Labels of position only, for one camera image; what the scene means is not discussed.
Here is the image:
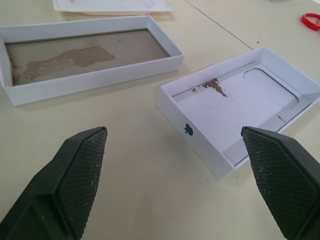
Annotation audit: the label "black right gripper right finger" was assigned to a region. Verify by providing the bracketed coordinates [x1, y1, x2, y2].
[240, 125, 320, 240]

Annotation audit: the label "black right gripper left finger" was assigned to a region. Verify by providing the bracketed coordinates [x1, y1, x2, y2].
[0, 126, 109, 240]

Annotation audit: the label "white box with torn bottom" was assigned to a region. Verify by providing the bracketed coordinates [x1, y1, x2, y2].
[0, 14, 185, 108]

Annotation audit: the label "white box with apple logo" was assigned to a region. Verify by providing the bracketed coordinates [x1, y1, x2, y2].
[159, 46, 320, 181]

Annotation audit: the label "white moulded tray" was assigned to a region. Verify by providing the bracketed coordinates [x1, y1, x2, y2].
[52, 0, 172, 16]

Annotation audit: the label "red handled scissors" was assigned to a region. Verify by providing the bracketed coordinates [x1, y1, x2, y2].
[300, 12, 320, 32]

